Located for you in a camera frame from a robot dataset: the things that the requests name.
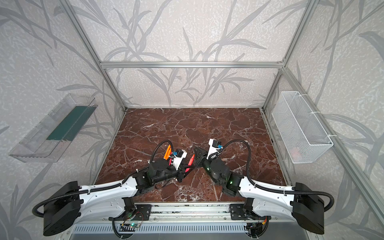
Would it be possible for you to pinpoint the orange marker far left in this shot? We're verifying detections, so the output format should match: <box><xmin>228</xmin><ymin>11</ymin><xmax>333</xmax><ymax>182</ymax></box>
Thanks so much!
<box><xmin>164</xmin><ymin>145</ymin><xmax>171</xmax><ymax>160</ymax></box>

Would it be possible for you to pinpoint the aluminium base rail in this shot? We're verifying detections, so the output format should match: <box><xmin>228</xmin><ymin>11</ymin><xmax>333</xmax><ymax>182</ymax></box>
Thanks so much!
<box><xmin>61</xmin><ymin>201</ymin><xmax>316</xmax><ymax>224</ymax></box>

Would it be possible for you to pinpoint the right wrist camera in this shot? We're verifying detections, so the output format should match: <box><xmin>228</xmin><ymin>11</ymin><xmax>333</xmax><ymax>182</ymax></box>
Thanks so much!
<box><xmin>207</xmin><ymin>139</ymin><xmax>223</xmax><ymax>160</ymax></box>

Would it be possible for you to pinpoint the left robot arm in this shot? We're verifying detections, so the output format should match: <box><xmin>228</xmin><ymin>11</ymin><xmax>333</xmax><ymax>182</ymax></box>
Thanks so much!
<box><xmin>32</xmin><ymin>159</ymin><xmax>193</xmax><ymax>236</ymax></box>

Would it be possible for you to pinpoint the aluminium frame crossbar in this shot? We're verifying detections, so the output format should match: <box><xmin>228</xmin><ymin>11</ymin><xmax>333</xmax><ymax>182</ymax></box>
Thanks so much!
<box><xmin>100</xmin><ymin>62</ymin><xmax>283</xmax><ymax>69</ymax></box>

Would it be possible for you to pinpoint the pink marker group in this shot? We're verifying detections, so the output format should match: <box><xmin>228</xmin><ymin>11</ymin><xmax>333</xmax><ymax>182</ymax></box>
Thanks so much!
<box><xmin>185</xmin><ymin>155</ymin><xmax>195</xmax><ymax>173</ymax></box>

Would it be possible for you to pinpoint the white wire mesh basket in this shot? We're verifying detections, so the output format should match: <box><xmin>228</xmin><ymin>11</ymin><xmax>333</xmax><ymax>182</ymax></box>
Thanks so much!
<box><xmin>272</xmin><ymin>91</ymin><xmax>334</xmax><ymax>164</ymax></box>

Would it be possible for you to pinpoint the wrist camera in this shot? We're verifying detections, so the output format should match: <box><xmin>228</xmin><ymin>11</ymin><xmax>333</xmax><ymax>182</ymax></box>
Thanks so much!
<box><xmin>207</xmin><ymin>139</ymin><xmax>223</xmax><ymax>160</ymax></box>
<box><xmin>172</xmin><ymin>149</ymin><xmax>187</xmax><ymax>170</ymax></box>

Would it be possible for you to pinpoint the clear plastic wall tray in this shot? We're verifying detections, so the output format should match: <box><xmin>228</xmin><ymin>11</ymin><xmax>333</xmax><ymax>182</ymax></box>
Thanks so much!
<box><xmin>9</xmin><ymin>94</ymin><xmax>98</xmax><ymax>163</ymax></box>

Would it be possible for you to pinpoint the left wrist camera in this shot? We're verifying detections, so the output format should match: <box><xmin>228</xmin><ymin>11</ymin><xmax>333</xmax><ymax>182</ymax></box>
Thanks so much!
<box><xmin>172</xmin><ymin>149</ymin><xmax>187</xmax><ymax>170</ymax></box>

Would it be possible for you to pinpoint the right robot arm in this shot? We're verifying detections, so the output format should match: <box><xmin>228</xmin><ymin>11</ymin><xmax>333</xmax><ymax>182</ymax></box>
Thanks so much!
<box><xmin>194</xmin><ymin>139</ymin><xmax>335</xmax><ymax>235</ymax></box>

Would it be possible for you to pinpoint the orange marker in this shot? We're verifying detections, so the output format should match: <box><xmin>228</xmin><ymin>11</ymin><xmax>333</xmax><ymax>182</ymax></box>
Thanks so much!
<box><xmin>164</xmin><ymin>145</ymin><xmax>171</xmax><ymax>160</ymax></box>
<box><xmin>167</xmin><ymin>147</ymin><xmax>172</xmax><ymax>160</ymax></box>

